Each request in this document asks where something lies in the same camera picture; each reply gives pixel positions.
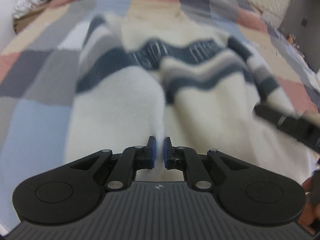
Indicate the patchwork quilt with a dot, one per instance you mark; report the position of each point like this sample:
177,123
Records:
39,70

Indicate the cardboard box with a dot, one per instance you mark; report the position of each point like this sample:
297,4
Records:
19,24

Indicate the right hand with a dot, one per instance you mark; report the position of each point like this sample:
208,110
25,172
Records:
310,213

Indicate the white crumpled cloth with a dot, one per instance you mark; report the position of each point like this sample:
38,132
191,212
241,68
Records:
23,7

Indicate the cream striped fleece sweater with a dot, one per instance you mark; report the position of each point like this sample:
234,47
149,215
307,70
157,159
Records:
171,77

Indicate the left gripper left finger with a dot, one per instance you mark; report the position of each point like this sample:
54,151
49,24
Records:
72,191

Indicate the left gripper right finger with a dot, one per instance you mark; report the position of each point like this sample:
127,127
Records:
247,192

